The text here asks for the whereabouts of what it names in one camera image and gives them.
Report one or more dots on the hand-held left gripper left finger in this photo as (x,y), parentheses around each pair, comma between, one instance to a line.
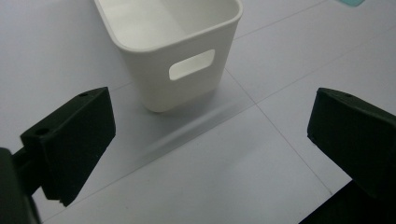
(74,137)

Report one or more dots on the iridescent phone case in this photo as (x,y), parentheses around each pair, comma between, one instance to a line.
(350,2)

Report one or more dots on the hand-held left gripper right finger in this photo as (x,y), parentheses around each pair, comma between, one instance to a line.
(351,133)

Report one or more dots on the white table cover sheet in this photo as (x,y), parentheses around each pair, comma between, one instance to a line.
(218,161)

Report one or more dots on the white plastic bin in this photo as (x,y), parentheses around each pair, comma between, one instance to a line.
(162,40)

